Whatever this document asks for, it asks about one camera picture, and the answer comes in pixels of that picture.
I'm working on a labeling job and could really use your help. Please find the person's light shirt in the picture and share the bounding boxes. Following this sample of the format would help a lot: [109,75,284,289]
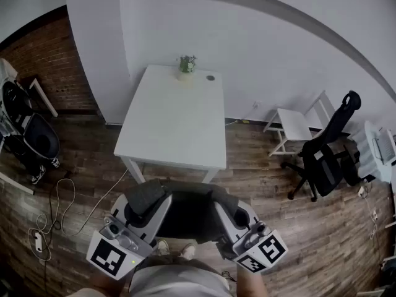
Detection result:
[128,264,233,297]

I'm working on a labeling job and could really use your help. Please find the green plant in white pot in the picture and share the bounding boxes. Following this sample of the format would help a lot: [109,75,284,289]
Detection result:
[176,54,197,82]

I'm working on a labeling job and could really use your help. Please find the black backpack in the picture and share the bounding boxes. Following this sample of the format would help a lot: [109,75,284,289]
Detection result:
[123,178,248,246]

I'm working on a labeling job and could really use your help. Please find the person's left forearm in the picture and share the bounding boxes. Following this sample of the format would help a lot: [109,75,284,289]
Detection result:
[89,269,132,297]

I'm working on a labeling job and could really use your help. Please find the person's right shoe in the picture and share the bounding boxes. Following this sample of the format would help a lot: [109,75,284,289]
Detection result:
[179,243,197,261]

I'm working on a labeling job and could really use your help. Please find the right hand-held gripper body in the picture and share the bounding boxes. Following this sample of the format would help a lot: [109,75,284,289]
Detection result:
[231,220,288,275]

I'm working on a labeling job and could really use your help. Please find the white flat board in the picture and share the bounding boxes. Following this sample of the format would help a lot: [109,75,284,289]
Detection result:
[0,171,35,196]

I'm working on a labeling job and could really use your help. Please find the small white side table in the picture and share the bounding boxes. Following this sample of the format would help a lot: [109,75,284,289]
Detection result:
[19,75,59,118]

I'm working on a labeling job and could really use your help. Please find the grey black shell chair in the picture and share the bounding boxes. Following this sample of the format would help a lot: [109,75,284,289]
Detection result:
[0,79,61,170]

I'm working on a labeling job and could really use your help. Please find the black office chair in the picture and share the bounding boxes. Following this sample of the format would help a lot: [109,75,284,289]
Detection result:
[280,90,362,202]

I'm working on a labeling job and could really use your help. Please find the grey flat device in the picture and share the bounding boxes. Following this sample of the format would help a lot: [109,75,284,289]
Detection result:
[372,129,396,165]

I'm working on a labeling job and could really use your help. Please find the person's left shoe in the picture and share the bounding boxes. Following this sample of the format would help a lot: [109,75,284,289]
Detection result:
[156,239,170,257]

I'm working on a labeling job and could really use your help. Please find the person's shoe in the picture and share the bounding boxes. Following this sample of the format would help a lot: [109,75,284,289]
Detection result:
[179,243,197,261]
[156,239,170,257]

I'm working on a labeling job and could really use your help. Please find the white side desk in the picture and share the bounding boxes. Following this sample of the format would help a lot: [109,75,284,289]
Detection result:
[352,119,396,185]

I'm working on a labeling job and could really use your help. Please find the person's right forearm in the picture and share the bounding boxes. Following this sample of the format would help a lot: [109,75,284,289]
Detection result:
[236,266,269,297]

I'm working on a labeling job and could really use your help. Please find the person's dark trousers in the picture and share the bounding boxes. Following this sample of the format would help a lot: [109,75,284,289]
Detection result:
[144,254,223,275]

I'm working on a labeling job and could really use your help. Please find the white power strip with cable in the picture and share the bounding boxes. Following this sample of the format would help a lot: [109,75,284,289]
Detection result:
[27,168,129,262]

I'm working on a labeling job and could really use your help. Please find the white wooden chair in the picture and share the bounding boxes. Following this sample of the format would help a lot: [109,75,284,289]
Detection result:
[262,90,337,157]

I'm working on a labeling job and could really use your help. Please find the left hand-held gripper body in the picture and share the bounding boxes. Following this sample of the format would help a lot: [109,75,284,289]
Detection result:
[86,205,159,280]

